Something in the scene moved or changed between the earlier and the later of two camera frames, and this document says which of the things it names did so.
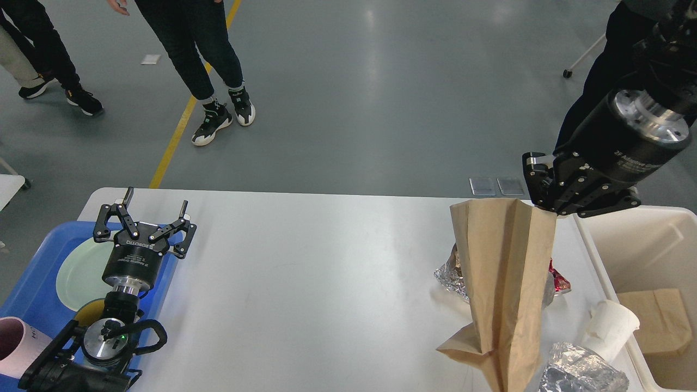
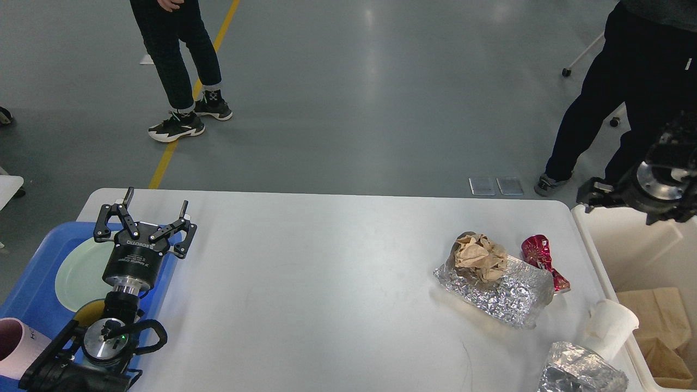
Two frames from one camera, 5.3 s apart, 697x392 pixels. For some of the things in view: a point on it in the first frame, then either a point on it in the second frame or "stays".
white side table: [10, 186] stays
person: [50, 60] -> [5, 116]
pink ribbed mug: [21, 344] stays
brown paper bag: [506, 247] -> [666, 371]
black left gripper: [132, 265] stays
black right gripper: [631, 132] -> [658, 191]
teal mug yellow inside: [90, 311] stays
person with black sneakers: [187, 26] -> [176, 36]
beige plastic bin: [641, 248] stays
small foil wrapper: [572, 368] stays
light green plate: [79, 280] stays
